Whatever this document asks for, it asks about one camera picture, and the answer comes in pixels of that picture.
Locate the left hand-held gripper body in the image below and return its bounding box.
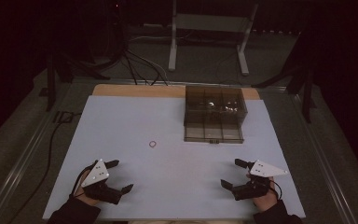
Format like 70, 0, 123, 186
80, 159, 124, 205

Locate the white table sheet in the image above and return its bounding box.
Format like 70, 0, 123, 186
42, 94, 307, 221

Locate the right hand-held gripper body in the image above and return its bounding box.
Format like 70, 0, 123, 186
231, 159, 289, 202

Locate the long black floor cable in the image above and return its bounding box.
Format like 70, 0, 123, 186
8, 111, 82, 223

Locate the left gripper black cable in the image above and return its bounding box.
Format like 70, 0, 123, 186
70, 167, 91, 198

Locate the person's right hand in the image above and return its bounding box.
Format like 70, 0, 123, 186
252, 176, 280, 214

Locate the aluminium frame rail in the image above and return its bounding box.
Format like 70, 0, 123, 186
0, 81, 76, 224
287, 91, 358, 224

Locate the clear brown compartment box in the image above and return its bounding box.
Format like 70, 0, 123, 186
183, 85, 249, 145

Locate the person's left hand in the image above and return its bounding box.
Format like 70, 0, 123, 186
74, 177, 103, 207

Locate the bundle of black floor cables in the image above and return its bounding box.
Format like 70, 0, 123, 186
122, 49, 170, 87

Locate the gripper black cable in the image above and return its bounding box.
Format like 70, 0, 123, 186
268, 179, 283, 201
70, 167, 91, 198

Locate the black tripod stand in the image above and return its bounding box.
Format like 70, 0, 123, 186
38, 50, 111, 113
251, 27, 320, 124

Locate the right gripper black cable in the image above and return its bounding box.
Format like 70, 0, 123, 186
268, 179, 283, 201

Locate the white metal stand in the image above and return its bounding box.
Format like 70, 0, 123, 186
168, 0, 259, 77

